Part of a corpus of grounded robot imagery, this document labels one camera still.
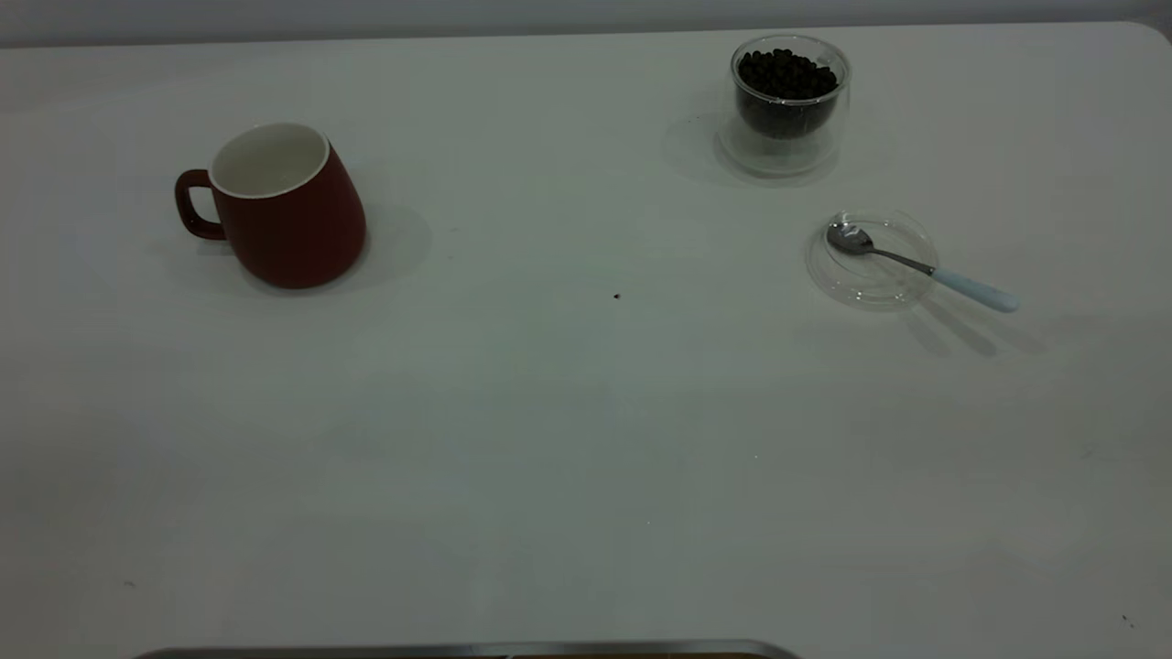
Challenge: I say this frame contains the clear double-wall glass cup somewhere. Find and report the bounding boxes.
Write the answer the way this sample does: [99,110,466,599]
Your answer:
[717,34,852,178]

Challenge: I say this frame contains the red ceramic mug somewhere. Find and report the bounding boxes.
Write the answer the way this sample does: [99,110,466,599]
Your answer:
[174,122,368,290]

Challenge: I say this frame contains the dark coffee beans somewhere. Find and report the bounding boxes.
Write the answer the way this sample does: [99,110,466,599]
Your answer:
[738,48,840,138]

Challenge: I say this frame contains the clear glass saucer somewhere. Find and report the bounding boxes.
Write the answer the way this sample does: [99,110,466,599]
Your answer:
[806,211,940,309]

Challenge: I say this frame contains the metal spoon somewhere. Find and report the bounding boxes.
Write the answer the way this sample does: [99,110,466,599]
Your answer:
[826,222,1020,314]

